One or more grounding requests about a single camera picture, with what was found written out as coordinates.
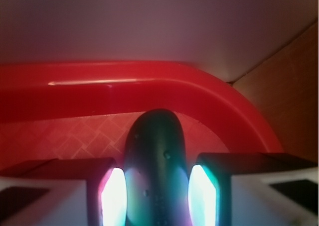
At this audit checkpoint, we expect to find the red plastic tray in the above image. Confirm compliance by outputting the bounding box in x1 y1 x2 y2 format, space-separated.
0 61 283 153

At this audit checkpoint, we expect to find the brown cardboard panel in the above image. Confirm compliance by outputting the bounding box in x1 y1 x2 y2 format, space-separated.
232 21 319 162

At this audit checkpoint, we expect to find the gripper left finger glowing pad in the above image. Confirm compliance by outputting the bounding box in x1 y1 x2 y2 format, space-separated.
0 158 127 226

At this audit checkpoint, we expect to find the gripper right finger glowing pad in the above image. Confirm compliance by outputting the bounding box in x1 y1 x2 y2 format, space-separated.
188 153 319 226

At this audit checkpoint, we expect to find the dark green plastic pickle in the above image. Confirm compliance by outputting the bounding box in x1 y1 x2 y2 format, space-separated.
124 109 191 226

